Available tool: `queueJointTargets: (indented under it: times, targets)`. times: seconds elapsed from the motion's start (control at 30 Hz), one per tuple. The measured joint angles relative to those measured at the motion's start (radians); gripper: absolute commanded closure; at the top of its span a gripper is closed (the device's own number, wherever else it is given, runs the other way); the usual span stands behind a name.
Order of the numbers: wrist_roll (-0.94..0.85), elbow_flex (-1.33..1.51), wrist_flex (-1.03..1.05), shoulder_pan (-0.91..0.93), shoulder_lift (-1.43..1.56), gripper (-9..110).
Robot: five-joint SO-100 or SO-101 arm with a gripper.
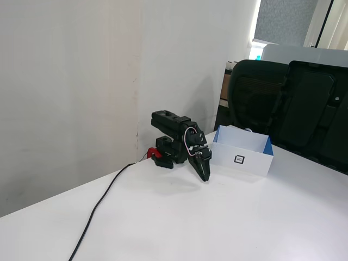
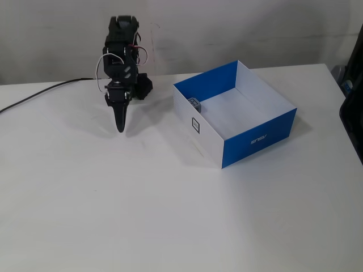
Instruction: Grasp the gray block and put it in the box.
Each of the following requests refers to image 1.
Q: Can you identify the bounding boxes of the white and blue cardboard box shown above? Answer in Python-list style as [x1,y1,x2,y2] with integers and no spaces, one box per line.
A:
[211,125,275,177]

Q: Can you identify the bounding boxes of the black plastic chair back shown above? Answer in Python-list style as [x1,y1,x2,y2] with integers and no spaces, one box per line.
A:
[271,60,348,175]

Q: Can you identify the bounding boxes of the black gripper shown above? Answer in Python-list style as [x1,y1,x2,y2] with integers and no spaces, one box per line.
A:
[188,145,213,183]

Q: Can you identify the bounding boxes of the brown cardboard box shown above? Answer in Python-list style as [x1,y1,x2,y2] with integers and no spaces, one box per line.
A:
[219,73,232,101]

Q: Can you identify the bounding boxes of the black mesh office chair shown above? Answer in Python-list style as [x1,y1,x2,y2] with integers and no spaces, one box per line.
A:
[227,59,289,145]

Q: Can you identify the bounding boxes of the gray window blind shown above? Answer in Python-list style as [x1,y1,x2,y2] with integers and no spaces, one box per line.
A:
[253,0,319,47]

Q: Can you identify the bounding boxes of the light gray monitor back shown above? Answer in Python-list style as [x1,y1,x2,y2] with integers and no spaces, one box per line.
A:
[262,43,348,69]

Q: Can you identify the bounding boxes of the red table clamp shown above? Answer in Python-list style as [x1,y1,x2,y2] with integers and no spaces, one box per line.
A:
[146,147,163,161]

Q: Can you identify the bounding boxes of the black power cable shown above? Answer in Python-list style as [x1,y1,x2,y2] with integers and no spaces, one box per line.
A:
[67,162,136,261]

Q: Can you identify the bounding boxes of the pink and white arm wire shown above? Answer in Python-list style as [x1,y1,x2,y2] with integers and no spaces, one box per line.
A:
[183,127,200,156]

